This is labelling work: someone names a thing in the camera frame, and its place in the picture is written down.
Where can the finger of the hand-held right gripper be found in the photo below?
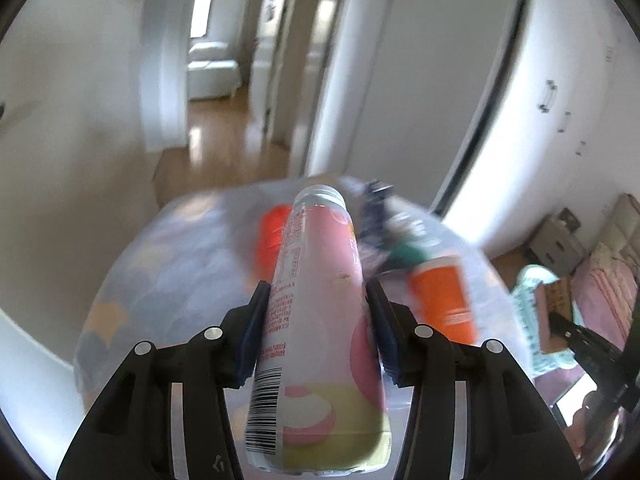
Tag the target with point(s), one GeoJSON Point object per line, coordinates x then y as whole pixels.
{"type": "Point", "coordinates": [575, 337]}

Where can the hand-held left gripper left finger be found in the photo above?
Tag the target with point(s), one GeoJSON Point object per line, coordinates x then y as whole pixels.
{"type": "Point", "coordinates": [252, 332]}

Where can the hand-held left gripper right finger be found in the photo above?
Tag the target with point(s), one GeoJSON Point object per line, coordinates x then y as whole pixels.
{"type": "Point", "coordinates": [383, 332]}

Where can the light teal plastic basket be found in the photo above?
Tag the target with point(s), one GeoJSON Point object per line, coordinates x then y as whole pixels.
{"type": "Point", "coordinates": [525, 300]}

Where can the pink labelled drink bottle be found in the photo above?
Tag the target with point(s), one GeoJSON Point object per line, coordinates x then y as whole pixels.
{"type": "Point", "coordinates": [320, 285]}

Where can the green packet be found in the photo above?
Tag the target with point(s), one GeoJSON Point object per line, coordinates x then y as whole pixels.
{"type": "Point", "coordinates": [407, 256]}

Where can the blue and white box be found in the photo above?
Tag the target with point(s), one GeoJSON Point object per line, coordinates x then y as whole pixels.
{"type": "Point", "coordinates": [374, 210]}

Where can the smartphone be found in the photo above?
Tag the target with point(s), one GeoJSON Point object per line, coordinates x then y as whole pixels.
{"type": "Point", "coordinates": [570, 404]}

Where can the grey nightstand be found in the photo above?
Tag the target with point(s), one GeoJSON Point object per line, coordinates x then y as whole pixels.
{"type": "Point", "coordinates": [555, 246]}

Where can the pastel printed tablecloth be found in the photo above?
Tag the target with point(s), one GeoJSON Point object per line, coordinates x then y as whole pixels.
{"type": "Point", "coordinates": [175, 270]}

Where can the beige padded headboard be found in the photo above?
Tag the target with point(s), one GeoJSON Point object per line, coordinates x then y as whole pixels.
{"type": "Point", "coordinates": [622, 225]}

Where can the white sofa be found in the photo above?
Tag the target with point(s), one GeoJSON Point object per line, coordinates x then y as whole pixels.
{"type": "Point", "coordinates": [212, 72]}

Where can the white wardrobe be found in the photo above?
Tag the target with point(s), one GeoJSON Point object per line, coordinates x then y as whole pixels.
{"type": "Point", "coordinates": [550, 60]}

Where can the window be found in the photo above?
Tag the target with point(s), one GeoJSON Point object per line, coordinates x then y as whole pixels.
{"type": "Point", "coordinates": [203, 12]}

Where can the dark picture frame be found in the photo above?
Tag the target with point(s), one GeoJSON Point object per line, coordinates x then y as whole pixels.
{"type": "Point", "coordinates": [569, 217]}

